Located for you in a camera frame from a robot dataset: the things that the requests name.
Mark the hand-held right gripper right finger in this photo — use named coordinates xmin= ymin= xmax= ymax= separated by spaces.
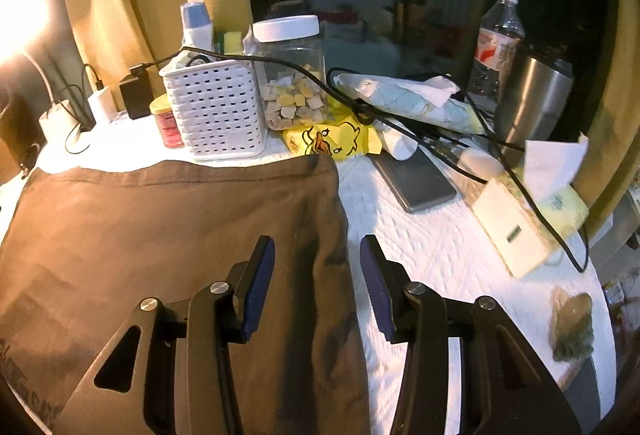
xmin=360 ymin=235 xmax=583 ymax=435

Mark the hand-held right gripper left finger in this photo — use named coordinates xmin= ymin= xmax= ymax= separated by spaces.
xmin=57 ymin=235 xmax=277 ymax=435

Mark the brown t-shirt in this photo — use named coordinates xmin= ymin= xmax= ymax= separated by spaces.
xmin=0 ymin=155 xmax=387 ymax=435

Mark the white quilted table cover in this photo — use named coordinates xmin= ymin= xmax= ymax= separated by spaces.
xmin=0 ymin=112 xmax=608 ymax=435

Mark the grey smartphone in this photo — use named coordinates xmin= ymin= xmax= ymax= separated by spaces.
xmin=372 ymin=149 xmax=459 ymax=214

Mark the white tube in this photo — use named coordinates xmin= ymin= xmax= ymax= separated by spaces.
xmin=382 ymin=125 xmax=419 ymax=161

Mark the white power bank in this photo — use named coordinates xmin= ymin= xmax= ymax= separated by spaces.
xmin=472 ymin=177 xmax=557 ymax=279

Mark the yellow duck snack packet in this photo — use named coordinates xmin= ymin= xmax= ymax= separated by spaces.
xmin=282 ymin=117 xmax=384 ymax=162

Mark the white perforated basket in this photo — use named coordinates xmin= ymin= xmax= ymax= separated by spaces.
xmin=159 ymin=54 xmax=269 ymax=162

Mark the red can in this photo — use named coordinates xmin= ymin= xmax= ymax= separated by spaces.
xmin=149 ymin=94 xmax=186 ymax=150

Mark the wet wipes pack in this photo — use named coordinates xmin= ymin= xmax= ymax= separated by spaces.
xmin=332 ymin=72 xmax=487 ymax=136

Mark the green stone figure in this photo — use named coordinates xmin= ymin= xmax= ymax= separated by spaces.
xmin=549 ymin=292 xmax=596 ymax=362

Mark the white power strip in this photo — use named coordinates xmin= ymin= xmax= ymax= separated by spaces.
xmin=94 ymin=111 xmax=169 ymax=136

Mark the black keys bundle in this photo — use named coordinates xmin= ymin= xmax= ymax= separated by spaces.
xmin=18 ymin=143 xmax=42 ymax=180

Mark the clear jar with white lid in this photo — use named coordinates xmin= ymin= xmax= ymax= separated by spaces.
xmin=252 ymin=15 xmax=329 ymax=132

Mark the black power adapter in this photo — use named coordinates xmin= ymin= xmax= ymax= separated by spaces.
xmin=118 ymin=75 xmax=154 ymax=120

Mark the white plug charger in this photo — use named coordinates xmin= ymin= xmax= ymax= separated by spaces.
xmin=87 ymin=87 xmax=119 ymax=124

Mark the yellow green sponge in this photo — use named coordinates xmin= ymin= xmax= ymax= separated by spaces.
xmin=215 ymin=30 xmax=245 ymax=56

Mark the stainless steel tumbler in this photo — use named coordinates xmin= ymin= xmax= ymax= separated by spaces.
xmin=494 ymin=45 xmax=574 ymax=156

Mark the white desk lamp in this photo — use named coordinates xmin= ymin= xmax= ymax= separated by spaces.
xmin=0 ymin=0 xmax=85 ymax=142

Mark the clear plastic water bottle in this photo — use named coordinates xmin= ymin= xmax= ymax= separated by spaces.
xmin=467 ymin=0 xmax=527 ymax=116

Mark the blue capped bottle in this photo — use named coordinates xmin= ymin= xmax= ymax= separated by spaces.
xmin=179 ymin=2 xmax=214 ymax=59

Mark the black charger cable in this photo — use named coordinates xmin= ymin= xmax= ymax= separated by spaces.
xmin=64 ymin=63 xmax=102 ymax=154

